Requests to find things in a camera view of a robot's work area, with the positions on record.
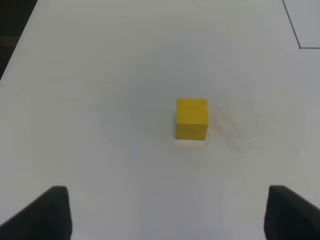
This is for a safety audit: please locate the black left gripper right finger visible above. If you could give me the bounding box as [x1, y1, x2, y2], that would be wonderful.
[263, 185, 320, 240]

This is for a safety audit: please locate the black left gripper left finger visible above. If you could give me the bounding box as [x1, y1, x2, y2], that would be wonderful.
[0, 185, 73, 240]

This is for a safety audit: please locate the yellow wooden cube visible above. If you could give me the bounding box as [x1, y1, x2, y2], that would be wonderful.
[175, 98, 209, 141]

